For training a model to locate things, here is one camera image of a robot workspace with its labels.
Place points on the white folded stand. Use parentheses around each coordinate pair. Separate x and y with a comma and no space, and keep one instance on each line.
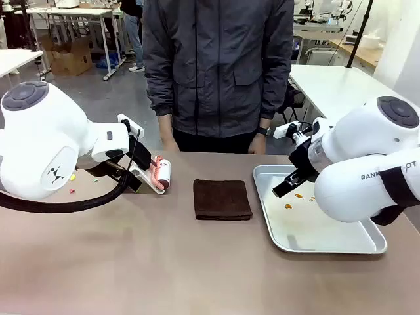
(144,178)

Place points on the bystander in blue jeans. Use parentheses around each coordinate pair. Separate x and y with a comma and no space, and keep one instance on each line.
(134,36)

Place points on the black slanted pole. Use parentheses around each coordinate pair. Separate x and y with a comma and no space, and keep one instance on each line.
(360,33)

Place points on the wooden top workbench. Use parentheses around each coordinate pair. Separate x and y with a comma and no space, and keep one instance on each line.
(357,50)

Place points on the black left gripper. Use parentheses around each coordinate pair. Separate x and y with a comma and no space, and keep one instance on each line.
(141,152)

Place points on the black tripod stand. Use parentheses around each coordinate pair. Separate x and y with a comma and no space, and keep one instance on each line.
(29,26)

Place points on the person in grey jacket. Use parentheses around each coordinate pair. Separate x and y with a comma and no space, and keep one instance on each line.
(216,65)

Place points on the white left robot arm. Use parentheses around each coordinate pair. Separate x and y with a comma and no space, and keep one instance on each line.
(42,144)

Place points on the pink white lint roller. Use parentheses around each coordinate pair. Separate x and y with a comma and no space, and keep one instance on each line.
(164,170)

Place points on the black wrist watch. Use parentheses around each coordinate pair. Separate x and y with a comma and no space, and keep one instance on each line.
(264,131)

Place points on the blue plastic bag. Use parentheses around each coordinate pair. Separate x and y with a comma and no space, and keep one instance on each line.
(107,60)

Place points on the person's right hand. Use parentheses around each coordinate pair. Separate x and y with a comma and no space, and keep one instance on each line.
(170,141)

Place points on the dark brown cloth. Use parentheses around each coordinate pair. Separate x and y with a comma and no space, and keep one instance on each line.
(221,198)

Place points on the black folding chair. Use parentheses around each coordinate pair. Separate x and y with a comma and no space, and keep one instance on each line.
(297,101)

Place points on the silver metal tray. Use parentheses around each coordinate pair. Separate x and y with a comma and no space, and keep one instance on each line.
(295,229)

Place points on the brown cardboard box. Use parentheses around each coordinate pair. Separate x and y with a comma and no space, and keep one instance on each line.
(69,55)

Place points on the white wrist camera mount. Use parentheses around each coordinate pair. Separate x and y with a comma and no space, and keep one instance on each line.
(129,122)
(285,130)

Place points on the person's right forearm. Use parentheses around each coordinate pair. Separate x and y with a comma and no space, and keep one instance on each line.
(157,92)

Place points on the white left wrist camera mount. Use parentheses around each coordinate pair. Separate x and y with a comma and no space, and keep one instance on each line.
(129,122)

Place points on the large white rounded table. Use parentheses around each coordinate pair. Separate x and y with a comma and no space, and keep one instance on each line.
(334,88)

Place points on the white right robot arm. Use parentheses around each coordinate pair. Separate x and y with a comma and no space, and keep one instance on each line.
(367,157)

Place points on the person's left hand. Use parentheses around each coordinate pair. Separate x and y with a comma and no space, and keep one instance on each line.
(257,145)

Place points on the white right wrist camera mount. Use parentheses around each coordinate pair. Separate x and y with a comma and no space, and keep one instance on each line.
(285,130)

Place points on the person's left forearm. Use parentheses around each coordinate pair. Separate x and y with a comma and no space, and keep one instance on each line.
(274,92)

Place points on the long white table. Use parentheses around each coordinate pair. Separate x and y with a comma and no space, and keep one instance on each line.
(72,13)

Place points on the small white table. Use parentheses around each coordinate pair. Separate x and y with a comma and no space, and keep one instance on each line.
(16,60)

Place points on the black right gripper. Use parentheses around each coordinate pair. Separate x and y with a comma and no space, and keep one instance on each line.
(305,159)

